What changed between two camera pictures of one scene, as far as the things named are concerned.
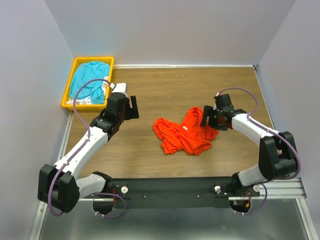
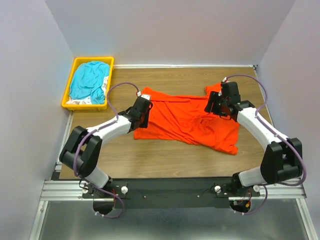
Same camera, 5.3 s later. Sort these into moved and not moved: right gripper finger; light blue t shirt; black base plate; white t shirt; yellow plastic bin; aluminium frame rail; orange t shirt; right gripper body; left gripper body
Moved: left gripper body; orange t shirt; right gripper finger; right gripper body
Not moved: aluminium frame rail; light blue t shirt; white t shirt; yellow plastic bin; black base plate
